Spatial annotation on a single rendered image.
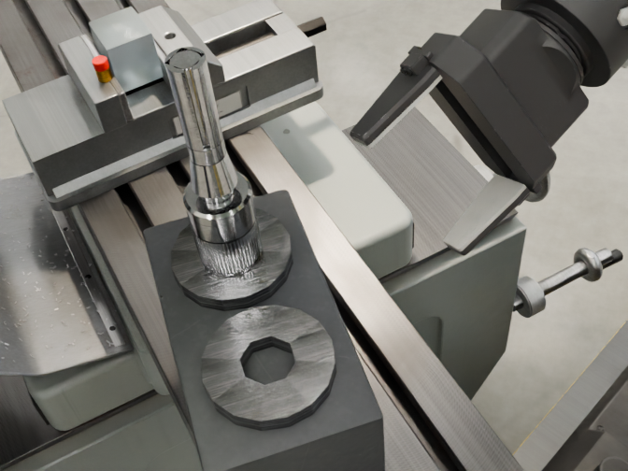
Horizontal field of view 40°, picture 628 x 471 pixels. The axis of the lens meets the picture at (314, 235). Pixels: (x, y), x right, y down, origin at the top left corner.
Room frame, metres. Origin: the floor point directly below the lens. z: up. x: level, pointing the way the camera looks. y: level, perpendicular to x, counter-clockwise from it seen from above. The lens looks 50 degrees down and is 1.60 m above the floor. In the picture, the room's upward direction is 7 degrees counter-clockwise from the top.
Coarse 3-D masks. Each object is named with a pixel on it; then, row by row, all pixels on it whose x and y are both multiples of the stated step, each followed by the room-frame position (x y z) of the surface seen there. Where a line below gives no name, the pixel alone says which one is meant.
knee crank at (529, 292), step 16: (576, 256) 0.82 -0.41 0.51; (592, 256) 0.80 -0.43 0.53; (608, 256) 0.82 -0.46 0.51; (560, 272) 0.79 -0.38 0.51; (576, 272) 0.79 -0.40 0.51; (592, 272) 0.79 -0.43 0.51; (528, 288) 0.76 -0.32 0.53; (544, 288) 0.77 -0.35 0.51; (528, 304) 0.74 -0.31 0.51; (544, 304) 0.74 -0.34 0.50
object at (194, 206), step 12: (240, 180) 0.41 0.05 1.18; (192, 192) 0.41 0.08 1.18; (240, 192) 0.40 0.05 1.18; (192, 204) 0.40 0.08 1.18; (204, 204) 0.39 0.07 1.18; (216, 204) 0.39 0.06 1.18; (228, 204) 0.39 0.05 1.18; (240, 204) 0.39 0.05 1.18; (192, 216) 0.39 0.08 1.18; (204, 216) 0.38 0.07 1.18; (216, 216) 0.38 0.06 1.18; (228, 216) 0.38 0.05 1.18; (240, 216) 0.39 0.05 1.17
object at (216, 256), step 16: (192, 224) 0.39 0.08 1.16; (240, 224) 0.39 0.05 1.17; (256, 224) 0.40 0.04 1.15; (208, 240) 0.38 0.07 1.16; (224, 240) 0.38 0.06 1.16; (240, 240) 0.38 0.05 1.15; (256, 240) 0.40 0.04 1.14; (208, 256) 0.39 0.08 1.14; (224, 256) 0.38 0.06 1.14; (240, 256) 0.38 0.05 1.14; (256, 256) 0.39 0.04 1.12; (224, 272) 0.38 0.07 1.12; (240, 272) 0.38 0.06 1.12
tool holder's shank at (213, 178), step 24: (192, 48) 0.42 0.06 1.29; (168, 72) 0.40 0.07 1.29; (192, 72) 0.40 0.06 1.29; (192, 96) 0.40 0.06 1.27; (192, 120) 0.39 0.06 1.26; (216, 120) 0.40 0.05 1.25; (192, 144) 0.40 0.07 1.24; (216, 144) 0.40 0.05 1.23; (192, 168) 0.40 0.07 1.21; (216, 168) 0.39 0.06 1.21; (216, 192) 0.39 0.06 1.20
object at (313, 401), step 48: (288, 192) 0.47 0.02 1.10; (192, 240) 0.42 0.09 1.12; (288, 240) 0.41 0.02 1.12; (192, 288) 0.38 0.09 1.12; (240, 288) 0.37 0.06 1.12; (288, 288) 0.38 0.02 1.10; (192, 336) 0.34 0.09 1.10; (240, 336) 0.33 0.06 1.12; (288, 336) 0.32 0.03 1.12; (336, 336) 0.33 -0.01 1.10; (192, 384) 0.30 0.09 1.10; (240, 384) 0.29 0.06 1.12; (288, 384) 0.29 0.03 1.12; (336, 384) 0.29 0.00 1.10; (240, 432) 0.26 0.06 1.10; (288, 432) 0.26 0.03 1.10; (336, 432) 0.26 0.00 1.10
